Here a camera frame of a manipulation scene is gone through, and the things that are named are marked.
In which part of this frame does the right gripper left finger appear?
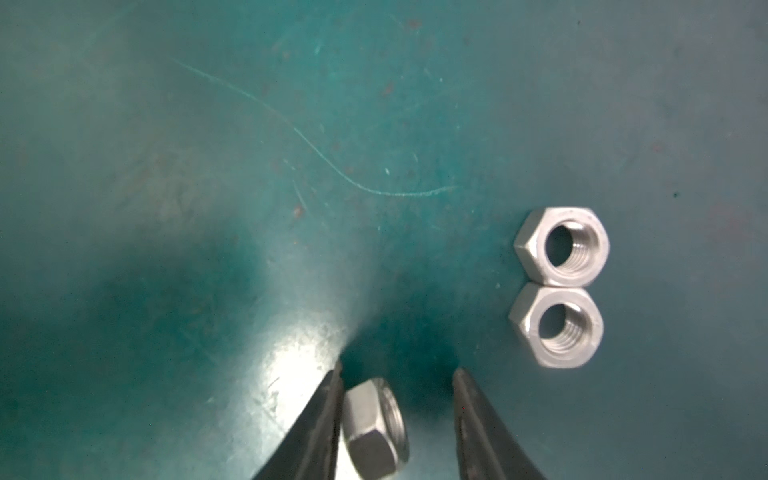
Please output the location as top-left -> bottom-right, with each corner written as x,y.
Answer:
253,361 -> 345,480

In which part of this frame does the silver hex nut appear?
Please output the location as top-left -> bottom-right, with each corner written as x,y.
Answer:
514,207 -> 610,288
508,282 -> 604,369

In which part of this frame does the silver hex nut top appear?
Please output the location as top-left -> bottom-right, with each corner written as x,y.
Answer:
514,207 -> 610,288

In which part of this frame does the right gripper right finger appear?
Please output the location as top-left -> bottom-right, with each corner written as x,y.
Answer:
452,368 -> 545,480

